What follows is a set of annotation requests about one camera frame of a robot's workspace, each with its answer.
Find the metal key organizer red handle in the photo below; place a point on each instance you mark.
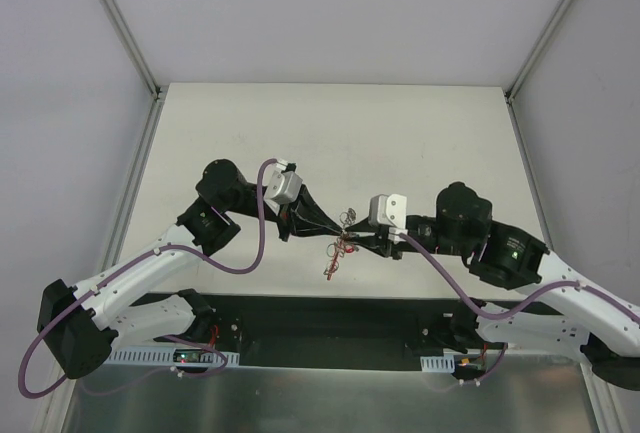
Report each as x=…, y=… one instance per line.
x=342, y=245

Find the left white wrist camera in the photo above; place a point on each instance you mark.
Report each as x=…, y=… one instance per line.
x=283, y=187

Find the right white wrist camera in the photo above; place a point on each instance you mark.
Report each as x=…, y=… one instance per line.
x=389, y=211

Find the right aluminium frame post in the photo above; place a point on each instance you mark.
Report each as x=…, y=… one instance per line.
x=544, y=38

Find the aluminium frame post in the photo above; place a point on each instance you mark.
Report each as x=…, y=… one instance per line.
x=544, y=38
x=131, y=47

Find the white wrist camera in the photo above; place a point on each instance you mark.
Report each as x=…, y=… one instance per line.
x=283, y=187
x=389, y=211

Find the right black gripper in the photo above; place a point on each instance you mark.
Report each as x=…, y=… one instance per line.
x=395, y=243

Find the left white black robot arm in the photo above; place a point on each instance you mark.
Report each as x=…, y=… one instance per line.
x=82, y=324

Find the left white cable duct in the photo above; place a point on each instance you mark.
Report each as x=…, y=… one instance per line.
x=171, y=356

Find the white cable duct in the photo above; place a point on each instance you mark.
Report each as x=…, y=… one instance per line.
x=171, y=356
x=438, y=364

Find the left aluminium frame post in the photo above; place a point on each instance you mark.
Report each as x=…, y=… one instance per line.
x=131, y=47

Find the right white cable duct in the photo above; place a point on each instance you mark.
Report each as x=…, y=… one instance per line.
x=438, y=364

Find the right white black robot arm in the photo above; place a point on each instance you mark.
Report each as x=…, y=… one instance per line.
x=562, y=310

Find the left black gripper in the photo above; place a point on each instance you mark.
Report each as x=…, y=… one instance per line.
x=292, y=214

